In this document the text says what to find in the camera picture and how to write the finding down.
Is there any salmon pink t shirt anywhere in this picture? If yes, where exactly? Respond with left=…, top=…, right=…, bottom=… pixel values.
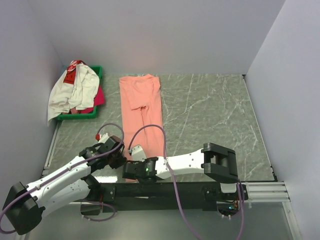
left=119, top=74, right=164, bottom=160

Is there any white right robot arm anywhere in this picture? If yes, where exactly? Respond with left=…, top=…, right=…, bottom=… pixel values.
left=122, top=142, right=238, bottom=200

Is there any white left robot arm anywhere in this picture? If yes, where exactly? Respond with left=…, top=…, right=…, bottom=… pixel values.
left=0, top=136, right=126, bottom=235

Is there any black base beam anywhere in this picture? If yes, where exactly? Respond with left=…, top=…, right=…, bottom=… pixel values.
left=84, top=181, right=239, bottom=211

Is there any magenta t shirt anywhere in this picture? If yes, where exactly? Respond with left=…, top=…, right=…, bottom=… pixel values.
left=62, top=86, right=105, bottom=115

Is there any white t shirt red print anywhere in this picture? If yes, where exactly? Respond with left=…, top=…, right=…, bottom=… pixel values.
left=47, top=60, right=100, bottom=125

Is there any green plastic basket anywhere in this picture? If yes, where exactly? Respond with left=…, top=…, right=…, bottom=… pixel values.
left=55, top=65, right=103, bottom=121

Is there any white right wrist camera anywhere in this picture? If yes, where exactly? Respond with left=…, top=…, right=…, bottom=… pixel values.
left=128, top=144, right=146, bottom=162

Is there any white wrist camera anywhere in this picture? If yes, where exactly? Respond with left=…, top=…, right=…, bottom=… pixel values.
left=95, top=133, right=110, bottom=143
left=128, top=144, right=146, bottom=162

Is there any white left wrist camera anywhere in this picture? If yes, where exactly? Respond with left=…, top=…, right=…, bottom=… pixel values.
left=95, top=133, right=110, bottom=143

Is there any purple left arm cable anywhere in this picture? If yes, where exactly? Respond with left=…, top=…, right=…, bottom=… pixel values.
left=0, top=122, right=125, bottom=235

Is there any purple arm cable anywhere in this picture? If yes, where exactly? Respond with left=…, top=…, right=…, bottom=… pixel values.
left=0, top=122, right=125, bottom=235
left=128, top=124, right=246, bottom=240

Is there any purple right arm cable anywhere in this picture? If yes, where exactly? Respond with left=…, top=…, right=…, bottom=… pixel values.
left=128, top=124, right=246, bottom=240

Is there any aluminium rail frame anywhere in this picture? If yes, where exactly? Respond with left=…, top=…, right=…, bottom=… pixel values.
left=14, top=119, right=301, bottom=240

